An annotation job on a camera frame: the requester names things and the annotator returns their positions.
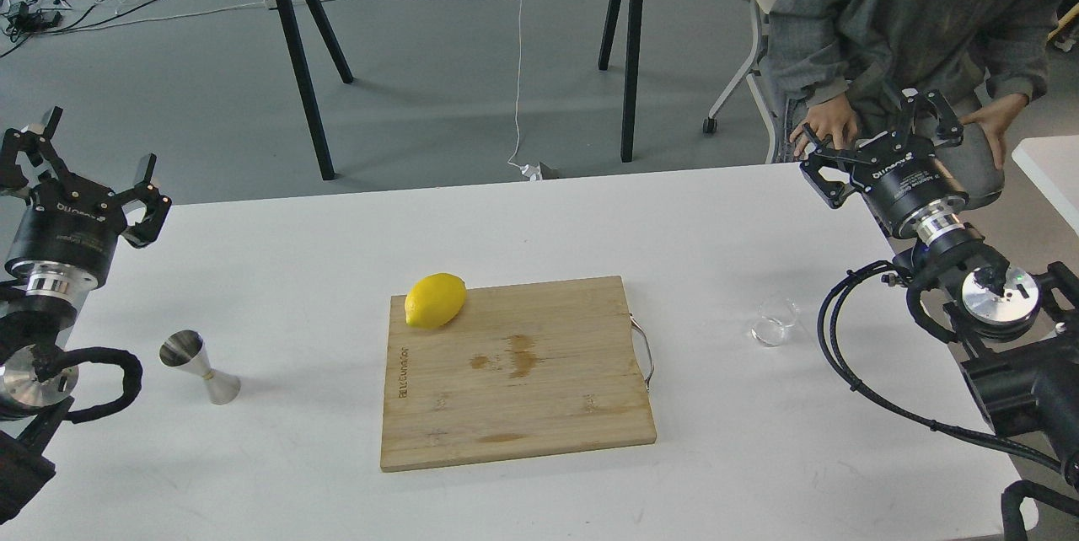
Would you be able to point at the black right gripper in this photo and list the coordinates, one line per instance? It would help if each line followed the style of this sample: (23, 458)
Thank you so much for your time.
(906, 179)

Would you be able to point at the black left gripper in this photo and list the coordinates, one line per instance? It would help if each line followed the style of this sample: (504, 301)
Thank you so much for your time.
(64, 224)

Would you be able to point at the small clear glass cup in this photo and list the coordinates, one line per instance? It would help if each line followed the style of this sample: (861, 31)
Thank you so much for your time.
(776, 321)

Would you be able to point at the steel jigger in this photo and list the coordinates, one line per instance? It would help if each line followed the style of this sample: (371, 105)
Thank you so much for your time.
(185, 351)

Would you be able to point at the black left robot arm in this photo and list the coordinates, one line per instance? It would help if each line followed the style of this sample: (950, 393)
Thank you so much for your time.
(38, 375)

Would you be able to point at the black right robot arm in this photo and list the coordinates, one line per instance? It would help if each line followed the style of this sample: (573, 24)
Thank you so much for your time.
(1018, 329)

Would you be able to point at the person in grey hoodie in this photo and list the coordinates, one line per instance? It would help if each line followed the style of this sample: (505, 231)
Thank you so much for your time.
(839, 65)

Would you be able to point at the white side table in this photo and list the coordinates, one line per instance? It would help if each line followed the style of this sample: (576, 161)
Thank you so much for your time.
(1052, 165)

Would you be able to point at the white office chair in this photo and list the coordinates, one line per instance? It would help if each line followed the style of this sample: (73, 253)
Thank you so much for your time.
(755, 73)

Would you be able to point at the yellow lemon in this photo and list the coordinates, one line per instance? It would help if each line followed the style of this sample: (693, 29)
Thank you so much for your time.
(434, 301)

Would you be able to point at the wooden cutting board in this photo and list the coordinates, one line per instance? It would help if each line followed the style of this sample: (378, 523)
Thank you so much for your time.
(522, 371)

